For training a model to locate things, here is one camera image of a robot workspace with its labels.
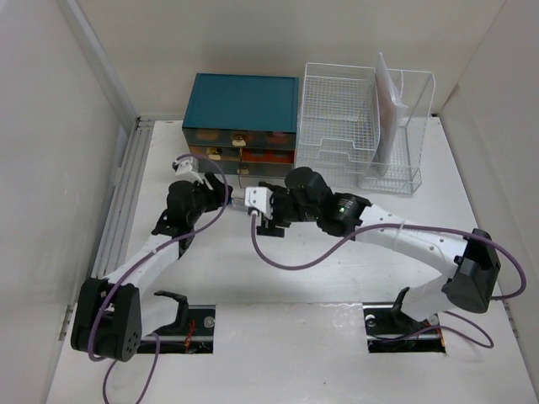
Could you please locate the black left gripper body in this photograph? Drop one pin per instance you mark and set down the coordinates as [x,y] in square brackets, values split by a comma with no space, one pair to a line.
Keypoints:
[207,200]

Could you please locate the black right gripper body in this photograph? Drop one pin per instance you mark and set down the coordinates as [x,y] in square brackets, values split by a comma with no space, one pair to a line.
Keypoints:
[285,210]

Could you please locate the teal desktop drawer cabinet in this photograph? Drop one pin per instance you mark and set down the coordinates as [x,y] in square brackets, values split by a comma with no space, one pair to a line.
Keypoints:
[247,124]

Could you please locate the clear mesh zipper pouch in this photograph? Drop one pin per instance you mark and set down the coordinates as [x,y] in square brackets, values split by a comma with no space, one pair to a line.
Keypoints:
[391,111]

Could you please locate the clear staples box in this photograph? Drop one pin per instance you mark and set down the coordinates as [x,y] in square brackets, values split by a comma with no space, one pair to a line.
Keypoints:
[237,204]

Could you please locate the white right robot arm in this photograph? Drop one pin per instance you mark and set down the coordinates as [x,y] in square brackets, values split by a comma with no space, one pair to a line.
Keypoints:
[467,262]

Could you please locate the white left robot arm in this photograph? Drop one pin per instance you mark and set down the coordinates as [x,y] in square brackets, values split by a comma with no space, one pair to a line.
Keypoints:
[110,318]

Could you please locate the clear acrylic file holder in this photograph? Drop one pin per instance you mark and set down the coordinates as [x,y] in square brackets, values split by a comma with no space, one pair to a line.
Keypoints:
[402,173]

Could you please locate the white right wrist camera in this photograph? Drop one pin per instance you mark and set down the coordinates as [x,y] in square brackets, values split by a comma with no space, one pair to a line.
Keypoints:
[259,198]

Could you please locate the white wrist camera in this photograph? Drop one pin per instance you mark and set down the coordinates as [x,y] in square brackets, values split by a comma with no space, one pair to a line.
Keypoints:
[186,168]
[259,198]

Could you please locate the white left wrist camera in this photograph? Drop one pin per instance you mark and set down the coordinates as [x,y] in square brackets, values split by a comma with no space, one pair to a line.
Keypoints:
[186,168]

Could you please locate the white wire mesh file tray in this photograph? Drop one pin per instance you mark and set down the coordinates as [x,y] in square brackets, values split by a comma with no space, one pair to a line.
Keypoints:
[338,124]

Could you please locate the aluminium rail frame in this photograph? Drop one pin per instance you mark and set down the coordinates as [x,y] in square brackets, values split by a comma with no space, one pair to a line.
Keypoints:
[110,247]

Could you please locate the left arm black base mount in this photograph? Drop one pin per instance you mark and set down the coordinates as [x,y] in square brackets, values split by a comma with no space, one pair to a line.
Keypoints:
[175,325]

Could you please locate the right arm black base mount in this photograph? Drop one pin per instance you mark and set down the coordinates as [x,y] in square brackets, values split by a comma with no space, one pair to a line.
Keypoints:
[389,331]

